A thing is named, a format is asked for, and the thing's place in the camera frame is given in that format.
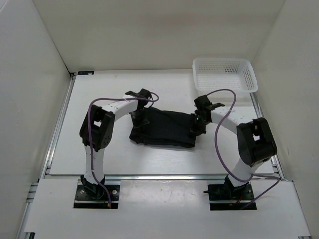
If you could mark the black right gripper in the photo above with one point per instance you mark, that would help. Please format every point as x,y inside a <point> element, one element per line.
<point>194,130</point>

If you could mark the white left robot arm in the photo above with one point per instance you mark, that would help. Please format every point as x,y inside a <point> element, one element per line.
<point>96,134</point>

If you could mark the black corner bracket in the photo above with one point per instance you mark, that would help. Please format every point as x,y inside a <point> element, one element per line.
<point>85,72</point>

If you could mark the black trousers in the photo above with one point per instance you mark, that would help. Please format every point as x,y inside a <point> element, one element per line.
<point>164,128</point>

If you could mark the white front cover board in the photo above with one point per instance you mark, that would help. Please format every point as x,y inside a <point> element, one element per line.
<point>163,210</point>

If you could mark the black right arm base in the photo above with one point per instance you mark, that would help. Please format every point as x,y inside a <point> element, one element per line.
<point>226,197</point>

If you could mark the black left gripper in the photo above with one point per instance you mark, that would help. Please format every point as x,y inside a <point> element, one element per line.
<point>142,124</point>

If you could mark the aluminium front rail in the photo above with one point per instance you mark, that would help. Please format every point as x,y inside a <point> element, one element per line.
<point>114,177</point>

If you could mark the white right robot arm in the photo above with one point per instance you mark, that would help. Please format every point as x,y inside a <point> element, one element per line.
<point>256,144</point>

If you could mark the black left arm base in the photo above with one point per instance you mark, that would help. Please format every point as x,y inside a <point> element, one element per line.
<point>84,199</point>

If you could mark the aluminium left side rail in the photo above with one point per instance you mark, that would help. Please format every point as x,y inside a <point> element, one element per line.
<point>47,161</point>

